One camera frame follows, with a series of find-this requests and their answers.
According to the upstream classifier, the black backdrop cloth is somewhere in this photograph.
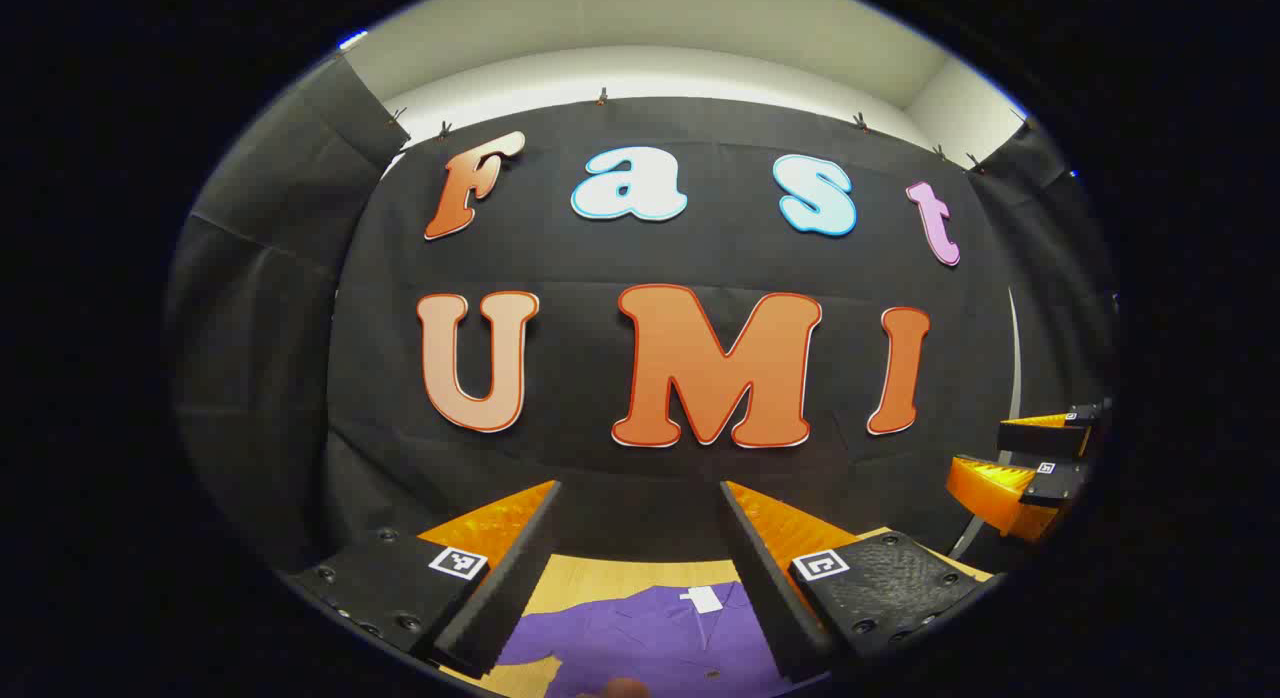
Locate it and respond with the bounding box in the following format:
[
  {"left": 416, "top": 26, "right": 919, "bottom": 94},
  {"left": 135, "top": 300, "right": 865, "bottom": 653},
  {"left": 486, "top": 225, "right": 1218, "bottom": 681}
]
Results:
[{"left": 165, "top": 53, "right": 1121, "bottom": 579}]

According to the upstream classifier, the purple shirt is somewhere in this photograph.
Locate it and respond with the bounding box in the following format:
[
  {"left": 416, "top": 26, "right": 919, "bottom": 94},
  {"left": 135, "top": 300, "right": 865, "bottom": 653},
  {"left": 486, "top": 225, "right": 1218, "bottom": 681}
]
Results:
[{"left": 495, "top": 581, "right": 831, "bottom": 698}]

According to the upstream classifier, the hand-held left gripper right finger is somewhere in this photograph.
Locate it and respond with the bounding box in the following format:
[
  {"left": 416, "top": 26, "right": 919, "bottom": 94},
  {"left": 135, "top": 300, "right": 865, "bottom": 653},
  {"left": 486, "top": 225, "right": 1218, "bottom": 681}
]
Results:
[{"left": 718, "top": 480, "right": 1001, "bottom": 685}]

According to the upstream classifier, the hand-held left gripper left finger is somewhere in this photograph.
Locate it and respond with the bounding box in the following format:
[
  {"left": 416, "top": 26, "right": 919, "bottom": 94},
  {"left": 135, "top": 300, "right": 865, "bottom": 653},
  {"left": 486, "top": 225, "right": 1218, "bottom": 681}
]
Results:
[{"left": 288, "top": 480, "right": 564, "bottom": 679}]

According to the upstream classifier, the grey upright pole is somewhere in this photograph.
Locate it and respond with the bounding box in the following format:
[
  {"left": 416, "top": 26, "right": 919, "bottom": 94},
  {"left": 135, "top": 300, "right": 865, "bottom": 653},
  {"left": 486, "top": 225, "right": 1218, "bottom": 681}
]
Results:
[{"left": 948, "top": 286, "right": 1024, "bottom": 561}]

